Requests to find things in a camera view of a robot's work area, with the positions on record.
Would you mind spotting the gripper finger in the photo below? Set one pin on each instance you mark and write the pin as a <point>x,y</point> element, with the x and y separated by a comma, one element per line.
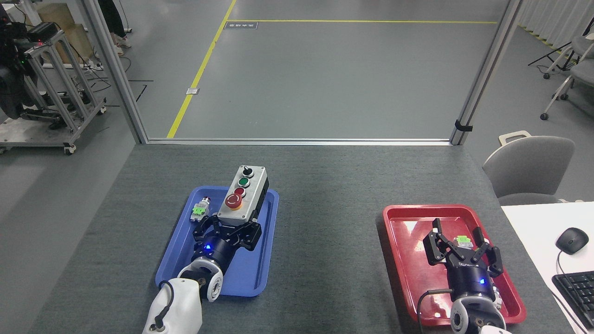
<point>206,227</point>
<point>490,257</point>
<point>248,236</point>
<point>436,246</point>

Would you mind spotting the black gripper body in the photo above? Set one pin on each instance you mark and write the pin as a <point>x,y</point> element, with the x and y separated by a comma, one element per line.
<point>216,253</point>
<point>468,278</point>

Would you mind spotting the grey push button control box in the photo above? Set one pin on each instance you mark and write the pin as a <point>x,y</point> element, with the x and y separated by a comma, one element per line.
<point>243,195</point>

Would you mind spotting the brown cardboard box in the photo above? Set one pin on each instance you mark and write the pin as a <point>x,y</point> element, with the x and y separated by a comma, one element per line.
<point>69,32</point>

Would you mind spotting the red plastic tray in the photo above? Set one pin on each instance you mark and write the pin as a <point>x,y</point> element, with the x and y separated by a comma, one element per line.
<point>413,260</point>

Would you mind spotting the blue plastic tray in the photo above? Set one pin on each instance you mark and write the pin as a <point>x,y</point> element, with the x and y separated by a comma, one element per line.
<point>253,273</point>

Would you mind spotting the white desk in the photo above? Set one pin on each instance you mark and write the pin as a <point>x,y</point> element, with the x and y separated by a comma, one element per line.
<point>533,232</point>

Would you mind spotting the black computer mouse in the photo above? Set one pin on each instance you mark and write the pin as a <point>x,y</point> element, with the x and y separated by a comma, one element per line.
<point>572,240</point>

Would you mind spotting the black keyboard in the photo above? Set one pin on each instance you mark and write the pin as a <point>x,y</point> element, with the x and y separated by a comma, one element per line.
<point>580,294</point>

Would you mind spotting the silver floor socket plate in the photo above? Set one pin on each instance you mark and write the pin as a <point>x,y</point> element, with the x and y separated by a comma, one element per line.
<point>192,91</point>

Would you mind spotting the grey office chair on wheels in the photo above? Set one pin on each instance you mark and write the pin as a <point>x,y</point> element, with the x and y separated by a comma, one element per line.
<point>582,45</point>
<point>582,72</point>

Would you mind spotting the person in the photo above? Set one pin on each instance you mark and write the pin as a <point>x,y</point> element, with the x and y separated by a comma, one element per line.
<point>111,18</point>

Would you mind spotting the black machine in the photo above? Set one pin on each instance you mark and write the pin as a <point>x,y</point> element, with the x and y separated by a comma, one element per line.
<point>11,79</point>

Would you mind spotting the white curtain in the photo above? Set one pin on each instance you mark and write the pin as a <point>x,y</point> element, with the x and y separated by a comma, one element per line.
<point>557,18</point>

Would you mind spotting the push button switch green block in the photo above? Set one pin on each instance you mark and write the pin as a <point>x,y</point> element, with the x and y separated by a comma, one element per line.
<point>462,240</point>
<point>201,209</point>

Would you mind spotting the silver push button switch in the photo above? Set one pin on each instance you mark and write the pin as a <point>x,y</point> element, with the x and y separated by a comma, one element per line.
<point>498,297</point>

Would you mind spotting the silver aluminium rail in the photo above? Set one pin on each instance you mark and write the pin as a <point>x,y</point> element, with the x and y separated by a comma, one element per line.
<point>297,141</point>

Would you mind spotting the black post clamp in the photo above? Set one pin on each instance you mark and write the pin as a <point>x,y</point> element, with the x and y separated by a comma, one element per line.
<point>462,126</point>

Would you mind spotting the silver aluminium post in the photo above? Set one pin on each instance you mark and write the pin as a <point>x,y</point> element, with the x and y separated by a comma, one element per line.
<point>116,69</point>
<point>487,69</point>

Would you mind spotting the aluminium frame cart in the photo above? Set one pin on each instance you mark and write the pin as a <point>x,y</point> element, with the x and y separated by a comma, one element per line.
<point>60,93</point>

